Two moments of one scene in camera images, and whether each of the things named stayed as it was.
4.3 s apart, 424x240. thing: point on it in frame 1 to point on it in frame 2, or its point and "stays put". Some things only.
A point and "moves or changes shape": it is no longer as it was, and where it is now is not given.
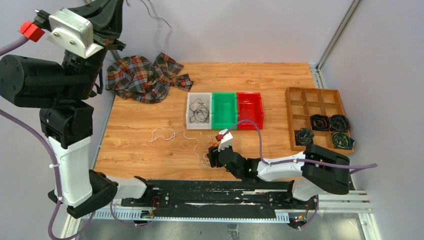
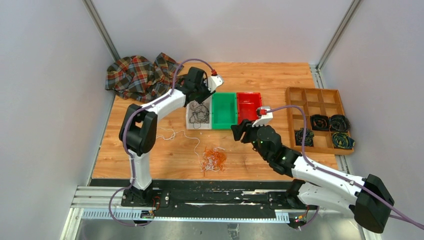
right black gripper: x=212 y=154 to x=246 y=126
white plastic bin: x=199 y=110 stays put
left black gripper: x=105 y=16 to x=208 y=93
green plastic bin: x=224 y=110 stays put
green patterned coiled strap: x=341 y=140 stays put
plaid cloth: x=138 y=78 stays put
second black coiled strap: x=339 y=123 stays put
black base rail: x=174 y=195 stays put
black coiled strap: x=320 y=122 stays put
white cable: x=196 y=139 stays put
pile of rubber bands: x=214 y=142 moves or changes shape
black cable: x=201 y=112 moves or changes shape
